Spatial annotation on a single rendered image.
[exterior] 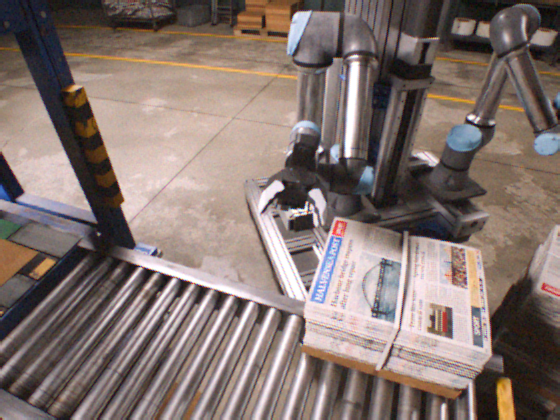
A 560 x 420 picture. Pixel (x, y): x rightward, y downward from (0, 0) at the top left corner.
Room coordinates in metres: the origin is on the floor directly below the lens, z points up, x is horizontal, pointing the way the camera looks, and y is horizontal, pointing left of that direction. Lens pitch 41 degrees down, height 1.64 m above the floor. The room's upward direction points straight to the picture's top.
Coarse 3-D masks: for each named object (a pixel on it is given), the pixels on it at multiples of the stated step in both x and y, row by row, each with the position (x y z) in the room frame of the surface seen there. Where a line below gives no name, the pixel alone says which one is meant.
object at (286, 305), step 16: (96, 240) 0.82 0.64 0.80; (112, 256) 0.75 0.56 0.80; (128, 256) 0.75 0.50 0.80; (144, 256) 0.75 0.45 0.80; (160, 272) 0.68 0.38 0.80; (176, 272) 0.68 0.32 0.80; (192, 272) 0.68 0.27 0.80; (208, 288) 0.62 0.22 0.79; (224, 288) 0.62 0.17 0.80; (240, 288) 0.62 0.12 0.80; (256, 288) 0.62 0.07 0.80; (272, 304) 0.57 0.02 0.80; (288, 304) 0.57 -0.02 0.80; (304, 304) 0.57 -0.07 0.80; (304, 320) 0.53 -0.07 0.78; (496, 368) 0.37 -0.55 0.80; (480, 384) 0.36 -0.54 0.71
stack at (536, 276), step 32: (544, 256) 0.73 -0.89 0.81; (512, 288) 0.84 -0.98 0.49; (544, 288) 0.59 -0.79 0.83; (512, 320) 0.59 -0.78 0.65; (544, 320) 0.54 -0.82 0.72; (512, 352) 0.55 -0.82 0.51; (544, 352) 0.50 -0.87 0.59; (512, 384) 0.50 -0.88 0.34; (544, 384) 0.46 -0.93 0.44; (480, 416) 0.49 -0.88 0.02; (544, 416) 0.41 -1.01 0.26
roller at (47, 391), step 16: (144, 272) 0.69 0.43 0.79; (128, 288) 0.62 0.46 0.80; (112, 304) 0.56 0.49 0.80; (96, 320) 0.51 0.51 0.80; (112, 320) 0.52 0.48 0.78; (80, 336) 0.46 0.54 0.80; (96, 336) 0.47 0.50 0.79; (80, 352) 0.41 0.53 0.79; (64, 368) 0.37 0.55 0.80; (48, 384) 0.33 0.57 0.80; (64, 384) 0.34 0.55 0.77; (32, 400) 0.29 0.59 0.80; (48, 400) 0.29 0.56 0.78
